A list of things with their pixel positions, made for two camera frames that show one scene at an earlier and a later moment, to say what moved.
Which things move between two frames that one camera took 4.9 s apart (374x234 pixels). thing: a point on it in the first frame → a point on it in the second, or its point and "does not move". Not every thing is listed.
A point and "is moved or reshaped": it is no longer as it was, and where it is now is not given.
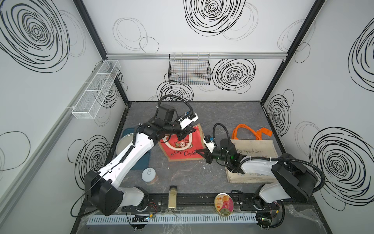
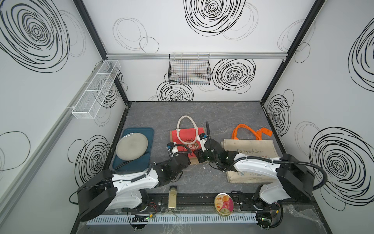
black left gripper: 185,131 → 188,161
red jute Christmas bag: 175,149 is moved or reshaped
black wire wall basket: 189,69 does not move
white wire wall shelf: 88,104 does not move
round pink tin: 224,204 does not move
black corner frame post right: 316,7 does not move
